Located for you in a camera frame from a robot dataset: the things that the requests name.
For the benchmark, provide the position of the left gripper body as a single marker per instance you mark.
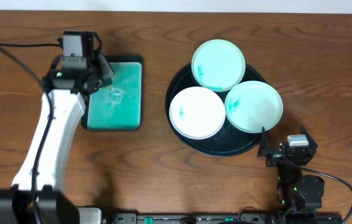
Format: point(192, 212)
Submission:
point(103, 69)

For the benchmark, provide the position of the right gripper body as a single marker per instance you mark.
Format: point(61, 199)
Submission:
point(272, 157)

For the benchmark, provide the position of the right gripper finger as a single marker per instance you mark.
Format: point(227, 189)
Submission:
point(263, 142)
point(305, 132)

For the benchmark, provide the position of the dark green sponge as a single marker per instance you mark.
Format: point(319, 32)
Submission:
point(107, 84)

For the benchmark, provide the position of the white plate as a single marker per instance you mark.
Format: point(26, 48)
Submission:
point(197, 113)

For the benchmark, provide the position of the mint green plate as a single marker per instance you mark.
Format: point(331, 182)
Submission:
point(218, 65)
point(253, 106)

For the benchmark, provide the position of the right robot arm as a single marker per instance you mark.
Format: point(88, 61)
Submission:
point(301, 194)

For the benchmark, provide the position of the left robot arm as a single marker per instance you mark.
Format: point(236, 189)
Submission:
point(37, 191)

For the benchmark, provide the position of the rectangular dark green tray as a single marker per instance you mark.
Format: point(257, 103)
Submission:
point(118, 106)

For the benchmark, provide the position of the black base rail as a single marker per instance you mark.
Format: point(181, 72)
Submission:
point(205, 218)

